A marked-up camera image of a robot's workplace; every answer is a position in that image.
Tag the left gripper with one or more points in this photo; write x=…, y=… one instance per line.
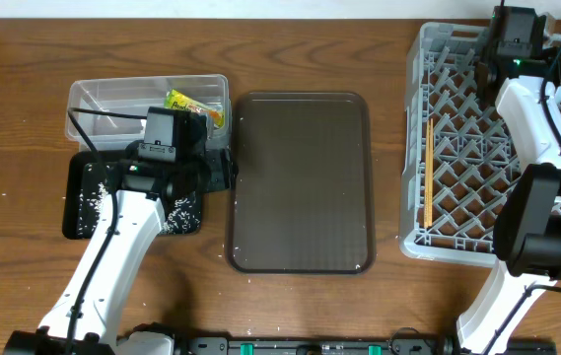
x=218, y=177

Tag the yellow snack wrapper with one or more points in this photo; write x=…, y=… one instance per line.
x=179, y=101

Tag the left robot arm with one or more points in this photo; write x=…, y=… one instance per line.
x=166, y=165

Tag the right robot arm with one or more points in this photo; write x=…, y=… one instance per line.
x=521, y=77

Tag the grey dishwasher rack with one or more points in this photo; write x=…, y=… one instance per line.
x=460, y=162

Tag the brown serving tray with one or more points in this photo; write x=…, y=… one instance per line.
x=302, y=202

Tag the clear plastic bin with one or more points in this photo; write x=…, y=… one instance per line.
x=134, y=95

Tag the black bin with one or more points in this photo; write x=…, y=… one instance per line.
x=77, y=162

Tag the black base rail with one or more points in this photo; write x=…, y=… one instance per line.
x=334, y=346

